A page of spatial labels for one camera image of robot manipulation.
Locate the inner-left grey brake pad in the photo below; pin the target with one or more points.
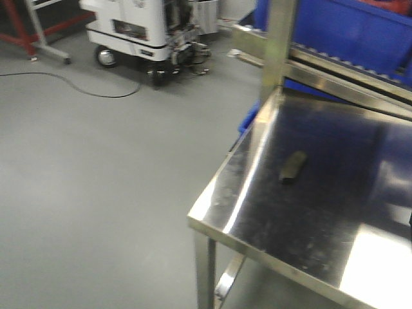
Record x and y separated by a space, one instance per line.
292 167

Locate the left blue plastic crate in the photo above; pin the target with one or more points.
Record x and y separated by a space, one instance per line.
354 32

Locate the red and grey frame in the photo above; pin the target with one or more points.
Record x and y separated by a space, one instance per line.
30 25

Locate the stainless steel roller rack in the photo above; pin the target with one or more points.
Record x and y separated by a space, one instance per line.
322 64

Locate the white wheeled mobile robot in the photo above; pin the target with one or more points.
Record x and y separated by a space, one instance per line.
161 33

